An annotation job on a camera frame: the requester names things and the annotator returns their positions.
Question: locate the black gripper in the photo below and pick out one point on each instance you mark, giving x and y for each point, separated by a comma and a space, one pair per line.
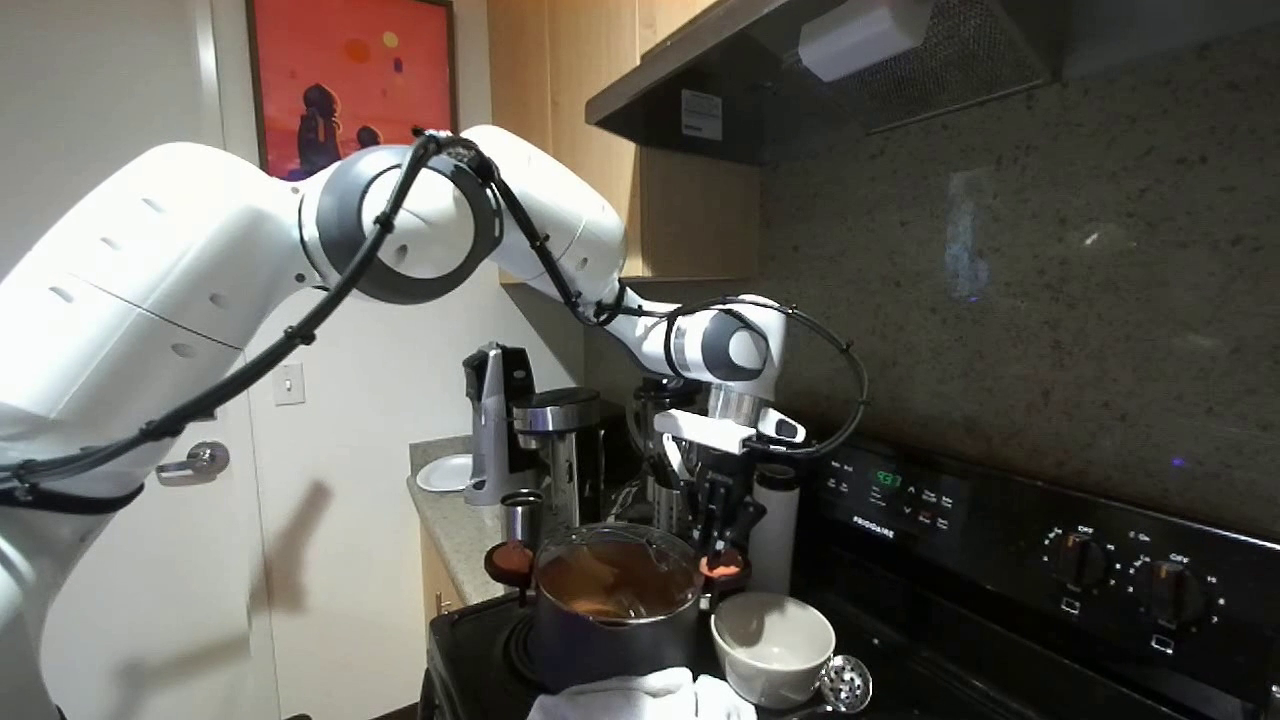
726, 482

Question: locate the dark steel cooking pot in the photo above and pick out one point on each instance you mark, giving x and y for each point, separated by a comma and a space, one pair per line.
613, 640

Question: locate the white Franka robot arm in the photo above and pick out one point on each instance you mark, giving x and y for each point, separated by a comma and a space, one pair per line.
146, 283

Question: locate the steel utensil holder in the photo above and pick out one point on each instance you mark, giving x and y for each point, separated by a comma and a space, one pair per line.
667, 510

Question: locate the white bottle with black cap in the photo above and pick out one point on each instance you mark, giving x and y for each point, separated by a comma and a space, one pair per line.
779, 534

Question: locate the white ceramic bowl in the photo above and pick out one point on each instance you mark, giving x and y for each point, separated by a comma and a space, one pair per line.
775, 655

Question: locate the white cloth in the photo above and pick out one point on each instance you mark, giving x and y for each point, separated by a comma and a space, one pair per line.
624, 701

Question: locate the steel tumbler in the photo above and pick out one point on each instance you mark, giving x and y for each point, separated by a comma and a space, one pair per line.
522, 518

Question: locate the clear glass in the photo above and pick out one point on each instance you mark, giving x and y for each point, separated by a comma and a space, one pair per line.
847, 687

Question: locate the black and steel appliance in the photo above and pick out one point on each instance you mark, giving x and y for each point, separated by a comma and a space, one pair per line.
488, 413

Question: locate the white plate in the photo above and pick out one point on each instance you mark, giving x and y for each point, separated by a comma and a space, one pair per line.
447, 475

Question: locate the black stove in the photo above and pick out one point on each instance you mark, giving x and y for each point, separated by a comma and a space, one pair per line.
1002, 602

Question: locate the dark range hood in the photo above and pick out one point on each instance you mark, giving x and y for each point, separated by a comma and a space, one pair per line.
852, 80

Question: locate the red painting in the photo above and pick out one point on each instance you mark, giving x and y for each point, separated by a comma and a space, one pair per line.
347, 66

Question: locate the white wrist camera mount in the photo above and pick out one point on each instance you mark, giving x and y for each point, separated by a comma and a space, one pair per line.
722, 429

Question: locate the light wooden wall cabinet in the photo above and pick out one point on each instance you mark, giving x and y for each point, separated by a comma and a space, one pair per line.
694, 215

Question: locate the white light switch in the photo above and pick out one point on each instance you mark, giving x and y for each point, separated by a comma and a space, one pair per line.
289, 385

